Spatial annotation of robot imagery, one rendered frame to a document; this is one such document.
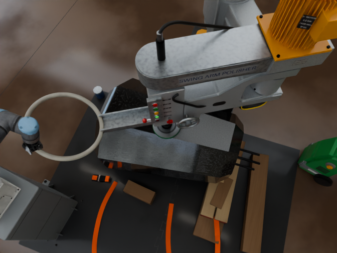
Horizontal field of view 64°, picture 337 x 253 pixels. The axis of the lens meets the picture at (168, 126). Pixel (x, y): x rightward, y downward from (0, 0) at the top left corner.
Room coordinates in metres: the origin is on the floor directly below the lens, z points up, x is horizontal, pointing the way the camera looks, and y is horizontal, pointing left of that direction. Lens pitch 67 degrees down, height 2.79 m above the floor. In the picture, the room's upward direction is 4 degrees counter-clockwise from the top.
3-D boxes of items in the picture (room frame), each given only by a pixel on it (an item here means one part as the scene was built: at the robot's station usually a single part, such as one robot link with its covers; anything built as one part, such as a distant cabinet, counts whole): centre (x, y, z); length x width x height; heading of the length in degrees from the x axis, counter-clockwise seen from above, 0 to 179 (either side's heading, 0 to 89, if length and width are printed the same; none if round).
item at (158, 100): (0.69, 0.07, 1.40); 0.08 x 0.03 x 0.28; 98
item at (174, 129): (0.81, 0.01, 0.90); 0.21 x 0.21 x 0.01
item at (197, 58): (0.86, -0.33, 1.64); 0.96 x 0.25 x 0.17; 98
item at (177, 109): (0.82, -0.07, 1.35); 0.36 x 0.22 x 0.45; 98
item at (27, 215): (0.32, 1.23, 0.43); 0.50 x 0.50 x 0.85; 61
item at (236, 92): (0.85, -0.38, 1.33); 0.74 x 0.23 x 0.49; 98
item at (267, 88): (0.90, -0.64, 1.37); 0.19 x 0.19 x 0.20
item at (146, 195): (0.45, 0.33, 0.07); 0.30 x 0.12 x 0.12; 62
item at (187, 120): (0.71, -0.12, 1.22); 0.15 x 0.10 x 0.15; 98
